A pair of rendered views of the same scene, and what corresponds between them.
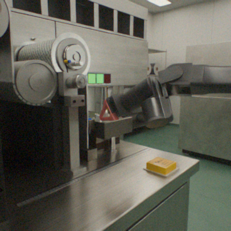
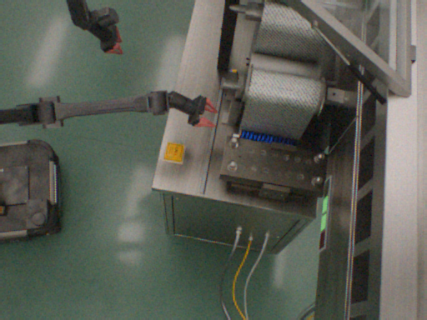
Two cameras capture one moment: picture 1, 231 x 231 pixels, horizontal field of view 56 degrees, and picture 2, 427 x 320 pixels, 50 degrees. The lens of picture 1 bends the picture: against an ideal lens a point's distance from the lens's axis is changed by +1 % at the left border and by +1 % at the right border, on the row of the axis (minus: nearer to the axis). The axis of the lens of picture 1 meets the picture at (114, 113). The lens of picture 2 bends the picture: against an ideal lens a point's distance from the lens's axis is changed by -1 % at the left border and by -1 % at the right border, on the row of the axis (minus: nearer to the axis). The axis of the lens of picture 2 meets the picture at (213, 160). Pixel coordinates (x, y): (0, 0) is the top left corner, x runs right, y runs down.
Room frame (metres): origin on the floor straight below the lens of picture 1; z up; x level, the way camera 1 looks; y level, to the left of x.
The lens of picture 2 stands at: (1.28, -0.50, 2.64)
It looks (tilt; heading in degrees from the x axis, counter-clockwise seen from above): 68 degrees down; 138
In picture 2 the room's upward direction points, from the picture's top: 10 degrees clockwise
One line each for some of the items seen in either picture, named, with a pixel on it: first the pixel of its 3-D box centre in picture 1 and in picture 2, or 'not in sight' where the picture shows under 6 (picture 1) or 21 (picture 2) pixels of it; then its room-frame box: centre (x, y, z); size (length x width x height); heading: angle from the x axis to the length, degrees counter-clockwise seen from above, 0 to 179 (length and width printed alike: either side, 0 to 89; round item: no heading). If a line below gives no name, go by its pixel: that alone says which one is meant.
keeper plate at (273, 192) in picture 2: not in sight; (273, 192); (1.01, 0.08, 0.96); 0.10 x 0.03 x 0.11; 47
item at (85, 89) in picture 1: (67, 99); (273, 124); (0.81, 0.18, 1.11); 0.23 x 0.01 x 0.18; 47
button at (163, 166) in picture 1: (161, 165); (174, 152); (0.65, -0.15, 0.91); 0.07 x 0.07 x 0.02; 47
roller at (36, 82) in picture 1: (18, 81); (282, 74); (0.68, 0.30, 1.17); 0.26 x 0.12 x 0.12; 47
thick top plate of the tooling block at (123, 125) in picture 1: (85, 120); (274, 166); (0.93, 0.13, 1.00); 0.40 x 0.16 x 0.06; 47
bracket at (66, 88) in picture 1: (73, 122); (232, 102); (0.63, 0.12, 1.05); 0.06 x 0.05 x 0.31; 47
